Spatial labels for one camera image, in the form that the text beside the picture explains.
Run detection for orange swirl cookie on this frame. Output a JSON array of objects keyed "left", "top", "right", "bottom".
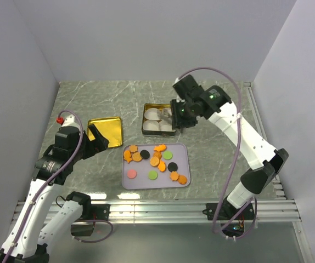
[{"left": 153, "top": 151, "right": 162, "bottom": 159}]

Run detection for purple cable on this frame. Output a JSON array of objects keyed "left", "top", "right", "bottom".
[
  {"left": 177, "top": 66, "right": 258, "bottom": 241},
  {"left": 1, "top": 109, "right": 115, "bottom": 263}
]

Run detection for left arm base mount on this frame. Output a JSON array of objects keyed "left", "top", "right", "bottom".
[{"left": 71, "top": 204, "right": 110, "bottom": 237}]

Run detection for gold tin lid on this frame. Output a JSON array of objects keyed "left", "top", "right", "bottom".
[{"left": 88, "top": 116, "right": 123, "bottom": 148}]

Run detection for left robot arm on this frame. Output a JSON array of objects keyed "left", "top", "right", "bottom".
[{"left": 0, "top": 123, "right": 109, "bottom": 262}]

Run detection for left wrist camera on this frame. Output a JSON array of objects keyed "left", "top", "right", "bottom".
[{"left": 56, "top": 115, "right": 79, "bottom": 129}]

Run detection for orange flower cookie corner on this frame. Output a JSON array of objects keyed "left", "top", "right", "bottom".
[{"left": 178, "top": 175, "right": 188, "bottom": 185}]

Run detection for green round cookie upper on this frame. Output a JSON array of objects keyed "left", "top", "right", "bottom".
[{"left": 162, "top": 151, "right": 173, "bottom": 160}]

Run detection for metal tongs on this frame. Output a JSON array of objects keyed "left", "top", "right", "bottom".
[{"left": 158, "top": 108, "right": 185, "bottom": 133}]

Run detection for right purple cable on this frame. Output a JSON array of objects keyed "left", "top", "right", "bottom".
[{"left": 177, "top": 66, "right": 258, "bottom": 241}]

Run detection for white paper cup bottom-left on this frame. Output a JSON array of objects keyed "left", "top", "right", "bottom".
[{"left": 143, "top": 120, "right": 160, "bottom": 132}]

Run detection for orange flower cookie lower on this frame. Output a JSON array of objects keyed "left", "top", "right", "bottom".
[{"left": 170, "top": 171, "right": 179, "bottom": 181}]

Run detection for white paper cup top-left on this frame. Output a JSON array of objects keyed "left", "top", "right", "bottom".
[{"left": 144, "top": 108, "right": 161, "bottom": 121}]

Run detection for orange flower cookie top-left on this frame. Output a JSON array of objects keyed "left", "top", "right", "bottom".
[{"left": 129, "top": 145, "right": 138, "bottom": 153}]

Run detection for white paper cup bottom-right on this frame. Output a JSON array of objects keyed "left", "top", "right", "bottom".
[{"left": 159, "top": 120, "right": 175, "bottom": 132}]

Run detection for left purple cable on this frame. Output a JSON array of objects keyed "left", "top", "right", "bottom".
[{"left": 1, "top": 109, "right": 115, "bottom": 263}]

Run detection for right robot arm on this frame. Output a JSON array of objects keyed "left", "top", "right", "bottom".
[{"left": 170, "top": 85, "right": 289, "bottom": 219}]

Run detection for orange waffle cookie centre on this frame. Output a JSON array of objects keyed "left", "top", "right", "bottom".
[{"left": 149, "top": 156, "right": 160, "bottom": 167}]

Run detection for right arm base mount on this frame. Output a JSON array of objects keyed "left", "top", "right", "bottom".
[{"left": 202, "top": 201, "right": 258, "bottom": 241}]

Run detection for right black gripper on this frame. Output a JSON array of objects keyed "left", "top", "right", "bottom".
[{"left": 169, "top": 99, "right": 198, "bottom": 130}]

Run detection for green round cookie lower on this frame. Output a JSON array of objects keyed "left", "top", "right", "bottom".
[{"left": 148, "top": 170, "right": 159, "bottom": 180}]

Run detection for lavender tray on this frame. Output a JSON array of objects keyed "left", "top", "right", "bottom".
[{"left": 122, "top": 143, "right": 191, "bottom": 190}]

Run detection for black round cookie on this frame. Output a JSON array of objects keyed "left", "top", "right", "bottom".
[
  {"left": 167, "top": 162, "right": 178, "bottom": 172},
  {"left": 140, "top": 150, "right": 150, "bottom": 159}
]

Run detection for orange fish cookie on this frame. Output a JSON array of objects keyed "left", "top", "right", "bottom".
[
  {"left": 157, "top": 160, "right": 166, "bottom": 172},
  {"left": 154, "top": 144, "right": 167, "bottom": 152},
  {"left": 123, "top": 150, "right": 133, "bottom": 163}
]

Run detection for gold cookie tin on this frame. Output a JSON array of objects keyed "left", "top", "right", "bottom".
[{"left": 141, "top": 104, "right": 177, "bottom": 137}]

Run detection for orange fish cookie top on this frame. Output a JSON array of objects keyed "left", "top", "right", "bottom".
[{"left": 154, "top": 144, "right": 167, "bottom": 152}]

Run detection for pink round cookie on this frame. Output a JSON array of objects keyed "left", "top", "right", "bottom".
[{"left": 126, "top": 169, "right": 137, "bottom": 179}]

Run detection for green round cookie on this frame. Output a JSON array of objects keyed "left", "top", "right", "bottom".
[
  {"left": 162, "top": 151, "right": 173, "bottom": 160},
  {"left": 148, "top": 170, "right": 159, "bottom": 180}
]

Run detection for orange waffle round cookie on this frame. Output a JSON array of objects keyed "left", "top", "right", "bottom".
[{"left": 132, "top": 152, "right": 143, "bottom": 162}]

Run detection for white paper cup top-right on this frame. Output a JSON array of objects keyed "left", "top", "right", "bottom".
[{"left": 161, "top": 108, "right": 172, "bottom": 122}]

